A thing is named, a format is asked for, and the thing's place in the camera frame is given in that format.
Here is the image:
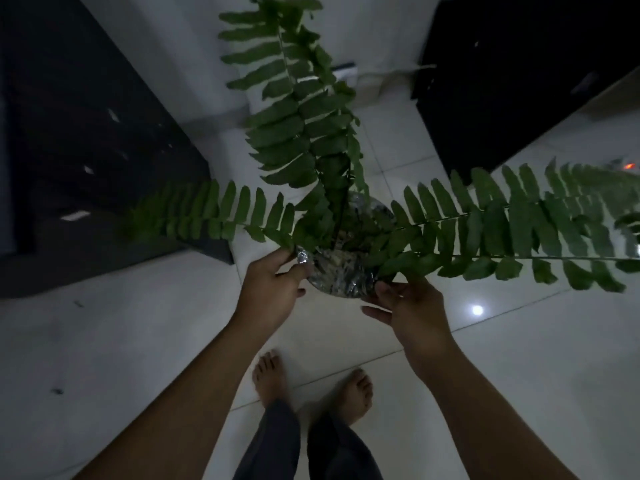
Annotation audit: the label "person's left hand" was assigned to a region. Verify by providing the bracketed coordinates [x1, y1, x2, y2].
[234, 247, 314, 336]

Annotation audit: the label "person's right hand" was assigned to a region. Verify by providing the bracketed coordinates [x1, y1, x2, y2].
[361, 273, 459, 381]

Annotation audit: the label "clear glass vase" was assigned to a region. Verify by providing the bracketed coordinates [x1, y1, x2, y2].
[296, 191, 401, 299]

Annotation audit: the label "person's right forearm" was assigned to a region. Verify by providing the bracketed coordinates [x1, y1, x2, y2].
[406, 344, 582, 480]

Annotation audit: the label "person's left forearm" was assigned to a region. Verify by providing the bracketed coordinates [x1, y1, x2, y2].
[74, 319, 272, 480]

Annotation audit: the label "person's right foot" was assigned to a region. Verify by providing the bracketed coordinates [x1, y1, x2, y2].
[338, 368, 375, 428]

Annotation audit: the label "person's foot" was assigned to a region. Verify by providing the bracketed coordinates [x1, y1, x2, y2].
[338, 368, 375, 428]
[251, 350, 289, 411]

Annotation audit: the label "short green fern frond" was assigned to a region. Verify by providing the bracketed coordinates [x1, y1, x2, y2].
[122, 179, 301, 248]

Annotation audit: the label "person's left foot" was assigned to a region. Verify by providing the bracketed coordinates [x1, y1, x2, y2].
[251, 350, 289, 411]

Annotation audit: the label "tall upright green fern frond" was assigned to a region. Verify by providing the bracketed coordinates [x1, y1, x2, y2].
[218, 0, 372, 205]

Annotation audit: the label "long green fern frond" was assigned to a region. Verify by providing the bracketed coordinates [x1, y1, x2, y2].
[376, 195, 640, 294]
[390, 158, 640, 236]

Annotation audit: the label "dark grey trousers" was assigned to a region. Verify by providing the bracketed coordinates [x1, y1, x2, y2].
[232, 399, 384, 480]

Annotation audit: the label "dark cabinet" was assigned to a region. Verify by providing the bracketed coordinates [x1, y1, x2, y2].
[411, 0, 640, 186]
[0, 0, 236, 300]

